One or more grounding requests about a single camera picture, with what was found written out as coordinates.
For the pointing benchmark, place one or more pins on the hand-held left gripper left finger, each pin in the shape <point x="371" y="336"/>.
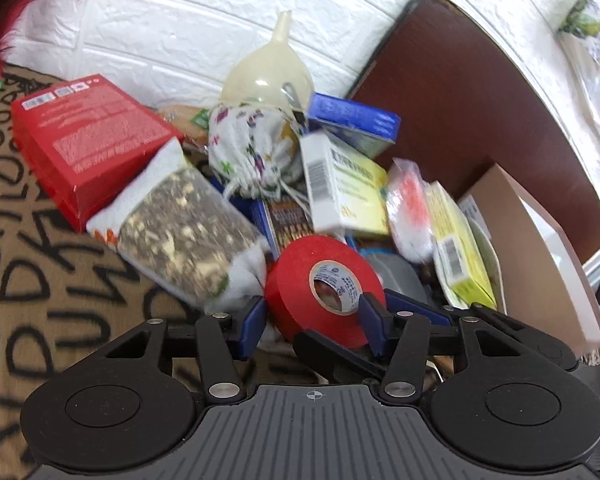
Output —
<point x="252" y="325"/>

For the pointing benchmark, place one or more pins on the red box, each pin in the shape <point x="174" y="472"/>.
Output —
<point x="90" y="135"/>

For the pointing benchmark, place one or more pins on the blue box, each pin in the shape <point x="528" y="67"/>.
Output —
<point x="350" y="120"/>

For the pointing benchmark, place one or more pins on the cloth pouch with grain window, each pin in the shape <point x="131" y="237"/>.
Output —
<point x="180" y="230"/>

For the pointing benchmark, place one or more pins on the floral cloth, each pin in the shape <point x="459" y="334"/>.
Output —
<point x="595" y="60"/>

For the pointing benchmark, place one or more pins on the brown cardboard box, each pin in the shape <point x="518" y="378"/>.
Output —
<point x="530" y="270"/>

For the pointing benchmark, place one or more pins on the white patterned cloth case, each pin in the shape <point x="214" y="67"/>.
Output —
<point x="487" y="255"/>

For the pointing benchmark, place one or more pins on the red electrical tape roll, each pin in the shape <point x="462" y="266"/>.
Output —
<point x="290" y="290"/>

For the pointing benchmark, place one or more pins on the cream plastic funnel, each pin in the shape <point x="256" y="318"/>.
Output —
<point x="270" y="70"/>

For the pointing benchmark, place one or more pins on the white and yellow medicine box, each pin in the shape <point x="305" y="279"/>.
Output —
<point x="340" y="185"/>

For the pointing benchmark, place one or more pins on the plastic bag with orange item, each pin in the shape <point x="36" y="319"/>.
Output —
<point x="410" y="210"/>

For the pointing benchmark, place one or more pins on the red feather shuttlecock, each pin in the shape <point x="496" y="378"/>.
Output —
<point x="10" y="20"/>

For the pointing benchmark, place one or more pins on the brown wooden headboard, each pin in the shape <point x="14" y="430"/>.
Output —
<point x="455" y="100"/>

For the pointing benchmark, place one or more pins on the round lid with blue rim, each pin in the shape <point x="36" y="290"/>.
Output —
<point x="395" y="275"/>

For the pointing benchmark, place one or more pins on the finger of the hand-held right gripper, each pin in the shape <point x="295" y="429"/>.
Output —
<point x="410" y="302"/>
<point x="330" y="355"/>

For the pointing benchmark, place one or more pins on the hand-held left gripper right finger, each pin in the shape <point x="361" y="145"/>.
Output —
<point x="375" y="325"/>

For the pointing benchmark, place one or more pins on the metal nail clipper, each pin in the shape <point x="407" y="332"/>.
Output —
<point x="295" y="105"/>

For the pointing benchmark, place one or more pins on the blue orange printed packet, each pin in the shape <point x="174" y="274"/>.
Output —
<point x="285" y="225"/>

